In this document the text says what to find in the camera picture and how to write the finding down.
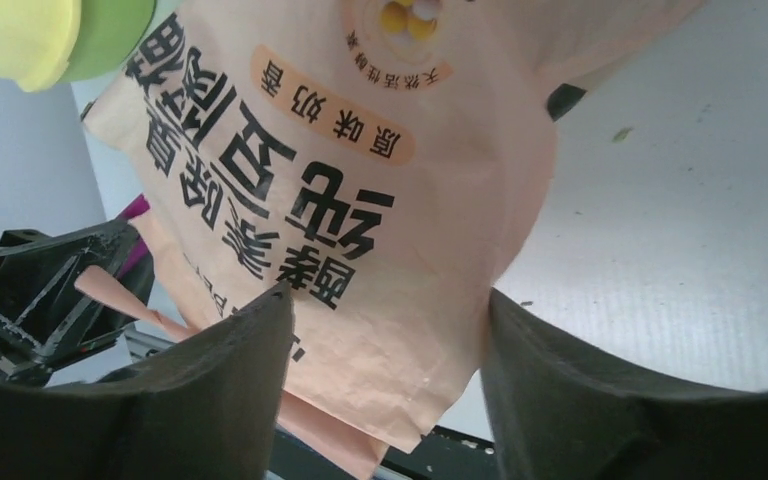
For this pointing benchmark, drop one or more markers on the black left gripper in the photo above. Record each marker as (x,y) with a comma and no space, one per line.
(46,323)

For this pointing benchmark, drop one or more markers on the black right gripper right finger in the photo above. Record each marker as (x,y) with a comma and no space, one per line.
(561,408)

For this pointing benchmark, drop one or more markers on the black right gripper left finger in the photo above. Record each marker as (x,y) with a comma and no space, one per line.
(205,408)

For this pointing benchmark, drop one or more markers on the peach cat litter bag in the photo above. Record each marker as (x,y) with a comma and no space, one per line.
(384,159)

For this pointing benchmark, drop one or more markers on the yellow green litter box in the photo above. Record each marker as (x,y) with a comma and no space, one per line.
(46,42)

